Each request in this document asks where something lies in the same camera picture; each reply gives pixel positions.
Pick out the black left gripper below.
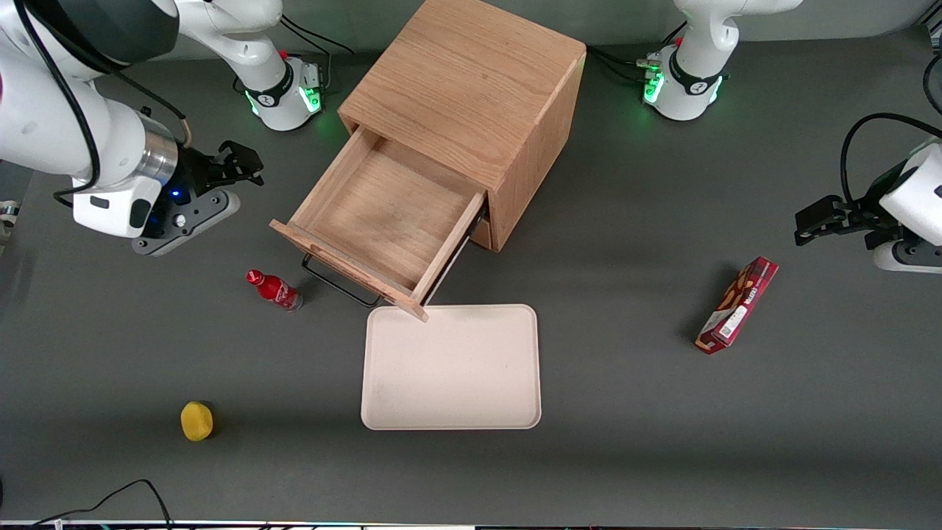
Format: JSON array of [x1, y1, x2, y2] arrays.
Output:
[[795, 162, 917, 251]]

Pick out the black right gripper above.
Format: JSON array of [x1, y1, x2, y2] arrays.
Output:
[[151, 140, 264, 229]]

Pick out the black metal drawer handle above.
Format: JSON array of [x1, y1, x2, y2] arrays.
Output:
[[301, 252, 385, 308]]

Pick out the wooden drawer cabinet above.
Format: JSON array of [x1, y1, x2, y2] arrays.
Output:
[[337, 0, 589, 253]]

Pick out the red snack box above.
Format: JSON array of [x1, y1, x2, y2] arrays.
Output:
[[695, 256, 779, 356]]

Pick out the small red soda bottle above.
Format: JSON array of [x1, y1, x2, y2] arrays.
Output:
[[246, 269, 303, 312]]

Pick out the yellow lemon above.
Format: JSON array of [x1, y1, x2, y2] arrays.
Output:
[[180, 401, 214, 442]]

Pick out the cream plastic tray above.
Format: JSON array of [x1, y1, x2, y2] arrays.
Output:
[[361, 304, 542, 431]]

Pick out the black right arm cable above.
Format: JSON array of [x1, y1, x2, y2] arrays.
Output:
[[13, 0, 194, 208]]

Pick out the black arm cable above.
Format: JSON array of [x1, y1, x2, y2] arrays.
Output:
[[13, 0, 194, 208], [841, 113, 942, 207]]

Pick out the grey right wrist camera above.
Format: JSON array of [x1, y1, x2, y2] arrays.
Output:
[[132, 190, 241, 257]]

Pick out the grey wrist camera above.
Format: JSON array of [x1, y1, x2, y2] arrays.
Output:
[[132, 190, 241, 257], [873, 239, 942, 275]]

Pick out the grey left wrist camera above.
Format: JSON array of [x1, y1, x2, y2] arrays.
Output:
[[873, 239, 942, 275]]

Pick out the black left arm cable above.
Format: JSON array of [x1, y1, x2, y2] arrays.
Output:
[[841, 113, 942, 207]]

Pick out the black right arm base cables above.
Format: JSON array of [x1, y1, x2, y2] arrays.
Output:
[[280, 13, 355, 91]]

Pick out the black arm base cables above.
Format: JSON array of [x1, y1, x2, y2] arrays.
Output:
[[589, 21, 689, 85], [280, 13, 355, 91]]

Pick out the thin black cable loop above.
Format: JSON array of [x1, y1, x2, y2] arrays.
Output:
[[923, 52, 942, 115]]

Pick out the black left arm base cables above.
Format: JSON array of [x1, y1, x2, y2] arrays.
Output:
[[589, 21, 689, 85]]

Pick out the black cable at table edge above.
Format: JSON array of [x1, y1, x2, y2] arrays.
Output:
[[29, 479, 174, 528]]

